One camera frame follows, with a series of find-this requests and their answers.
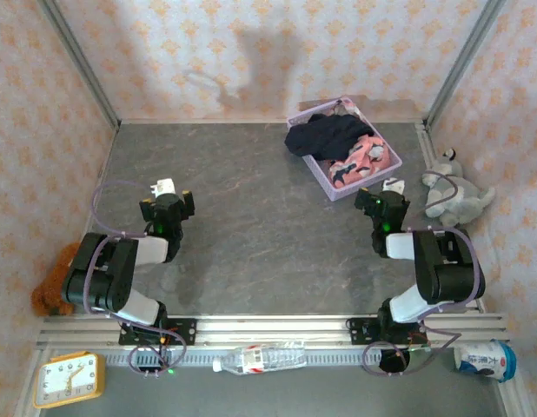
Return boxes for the brown plush toy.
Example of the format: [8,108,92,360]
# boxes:
[31,242,83,317]

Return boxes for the grey slotted cable duct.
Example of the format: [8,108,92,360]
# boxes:
[96,350,382,367]

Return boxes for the purple plastic laundry basket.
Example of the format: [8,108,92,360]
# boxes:
[287,96,403,202]

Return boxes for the navy blue shirt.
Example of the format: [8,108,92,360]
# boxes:
[284,112,376,162]

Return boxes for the white blue yogurt cup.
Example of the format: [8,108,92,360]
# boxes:
[453,339,518,383]

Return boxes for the clear plastic water bottle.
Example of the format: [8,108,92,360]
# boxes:
[212,341,308,375]

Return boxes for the pink shark print shorts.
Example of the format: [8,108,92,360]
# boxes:
[327,99,394,189]

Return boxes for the aluminium side rail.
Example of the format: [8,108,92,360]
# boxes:
[415,122,487,314]

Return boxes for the aluminium frame post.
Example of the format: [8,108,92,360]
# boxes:
[424,0,508,127]
[36,0,122,132]

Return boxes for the aluminium back rail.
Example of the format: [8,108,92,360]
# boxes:
[116,117,426,127]

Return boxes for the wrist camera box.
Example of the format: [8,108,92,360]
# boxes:
[149,177,177,196]
[381,176,407,195]

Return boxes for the yellow alarm clock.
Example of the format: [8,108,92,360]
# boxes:
[32,351,107,409]

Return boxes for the black electronics box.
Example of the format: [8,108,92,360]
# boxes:
[378,347,431,374]
[136,347,174,377]

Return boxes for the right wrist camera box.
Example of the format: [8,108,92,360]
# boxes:
[381,176,407,195]

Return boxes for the grey plush dog toy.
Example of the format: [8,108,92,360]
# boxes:
[421,148,497,228]

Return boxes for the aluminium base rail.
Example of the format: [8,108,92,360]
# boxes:
[36,314,512,348]

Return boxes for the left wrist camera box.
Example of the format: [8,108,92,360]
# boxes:
[149,177,177,196]

